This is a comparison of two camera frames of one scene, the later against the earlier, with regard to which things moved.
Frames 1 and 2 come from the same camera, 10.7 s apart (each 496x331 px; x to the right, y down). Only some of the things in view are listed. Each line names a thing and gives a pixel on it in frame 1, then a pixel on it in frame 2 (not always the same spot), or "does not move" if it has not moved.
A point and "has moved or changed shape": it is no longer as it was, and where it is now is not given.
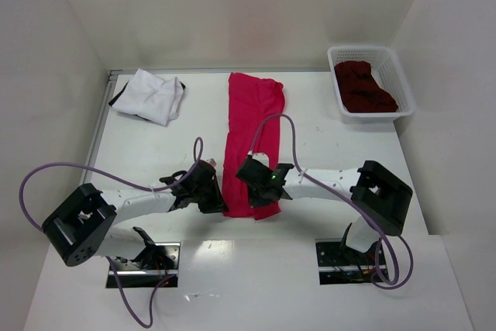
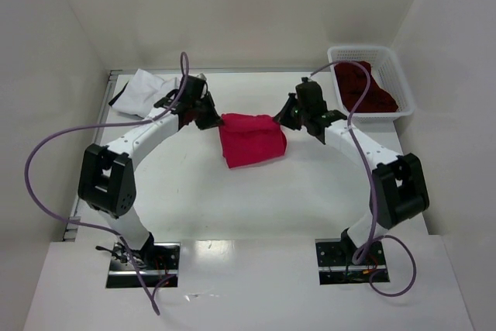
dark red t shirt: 359,90 does not move
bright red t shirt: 253,127 has moved or changed shape
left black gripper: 214,199 -> 207,112
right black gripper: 256,190 -> 289,115
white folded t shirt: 151,97 does not move
